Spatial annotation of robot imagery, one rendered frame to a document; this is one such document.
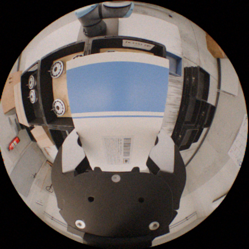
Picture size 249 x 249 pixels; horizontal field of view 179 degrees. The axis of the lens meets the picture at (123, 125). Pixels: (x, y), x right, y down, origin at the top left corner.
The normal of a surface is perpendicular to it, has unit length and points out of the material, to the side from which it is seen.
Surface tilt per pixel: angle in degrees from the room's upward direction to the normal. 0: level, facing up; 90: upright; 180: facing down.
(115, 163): 0
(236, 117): 90
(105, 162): 0
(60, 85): 0
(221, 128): 90
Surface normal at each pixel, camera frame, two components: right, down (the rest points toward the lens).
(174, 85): 0.04, 0.48
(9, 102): 0.99, 0.08
